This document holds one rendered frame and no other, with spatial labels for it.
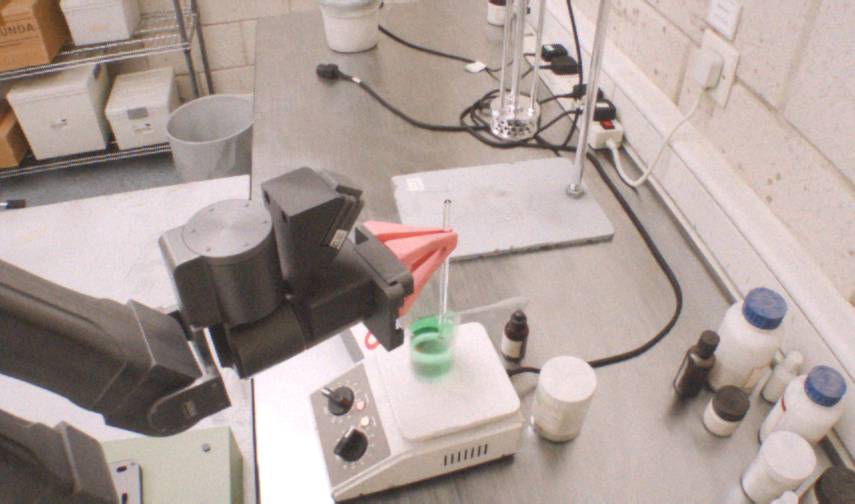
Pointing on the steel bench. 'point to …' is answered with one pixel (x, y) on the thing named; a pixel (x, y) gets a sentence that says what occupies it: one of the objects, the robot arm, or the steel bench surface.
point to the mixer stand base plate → (503, 207)
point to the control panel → (355, 379)
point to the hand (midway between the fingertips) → (446, 240)
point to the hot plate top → (449, 389)
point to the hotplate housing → (399, 464)
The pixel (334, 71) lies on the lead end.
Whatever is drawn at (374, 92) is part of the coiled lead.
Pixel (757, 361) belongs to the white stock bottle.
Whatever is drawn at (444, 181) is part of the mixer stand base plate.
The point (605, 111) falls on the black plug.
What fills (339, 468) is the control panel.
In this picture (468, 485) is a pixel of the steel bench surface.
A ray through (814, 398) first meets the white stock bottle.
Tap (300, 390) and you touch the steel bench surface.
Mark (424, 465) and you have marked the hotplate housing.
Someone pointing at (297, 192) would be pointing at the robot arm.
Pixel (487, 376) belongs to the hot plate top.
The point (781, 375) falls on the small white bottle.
